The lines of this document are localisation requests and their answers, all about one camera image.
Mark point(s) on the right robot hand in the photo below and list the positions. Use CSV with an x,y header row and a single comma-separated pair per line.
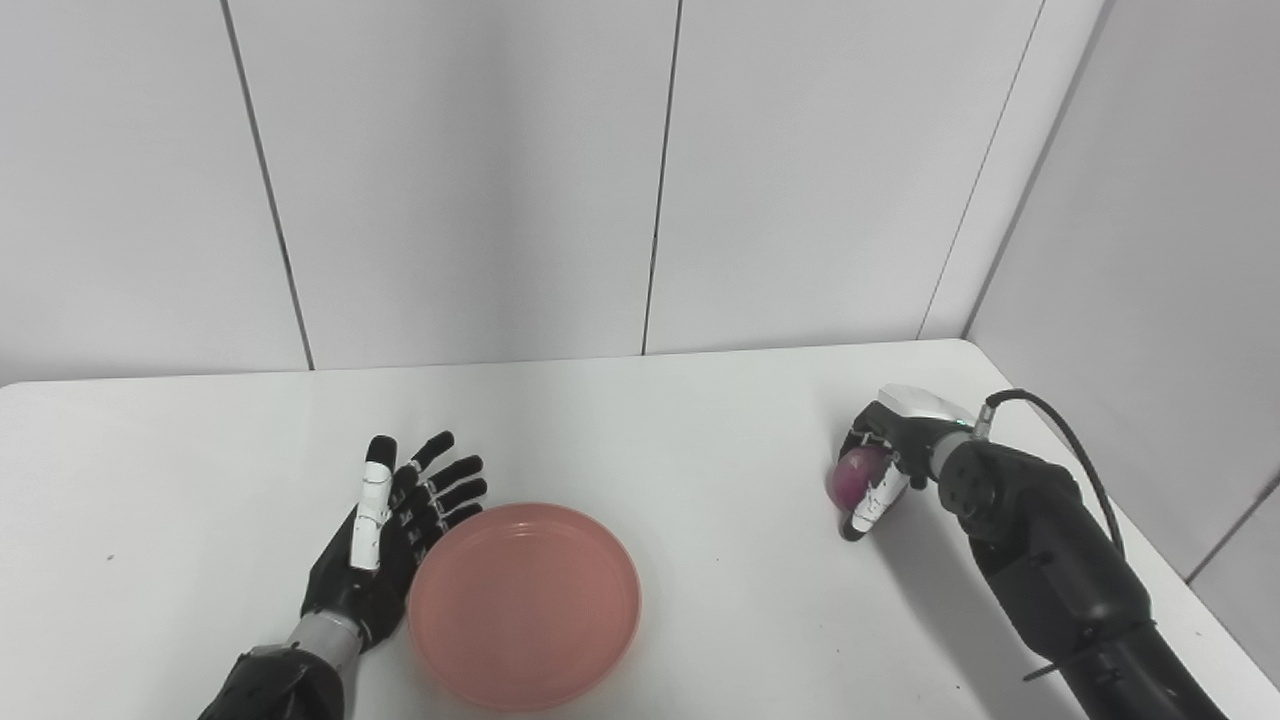
x,y
890,450

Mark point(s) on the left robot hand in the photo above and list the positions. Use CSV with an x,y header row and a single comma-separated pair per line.
x,y
385,540

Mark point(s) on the purple onion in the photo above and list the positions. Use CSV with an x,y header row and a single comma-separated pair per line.
x,y
857,474

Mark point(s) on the pink plate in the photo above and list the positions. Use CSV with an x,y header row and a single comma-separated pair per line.
x,y
524,606

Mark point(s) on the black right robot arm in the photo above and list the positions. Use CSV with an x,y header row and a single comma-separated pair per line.
x,y
1060,570

